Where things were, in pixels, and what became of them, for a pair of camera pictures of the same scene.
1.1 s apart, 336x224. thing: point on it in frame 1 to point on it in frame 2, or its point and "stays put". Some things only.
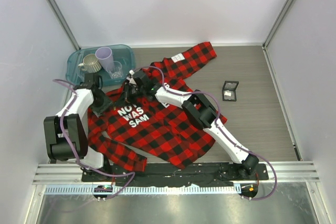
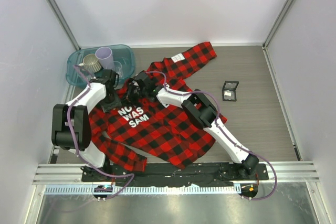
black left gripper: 107,103 to 116,103
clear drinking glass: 117,74 stays put
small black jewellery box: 229,92 stays put
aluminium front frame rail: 287,172 stays put
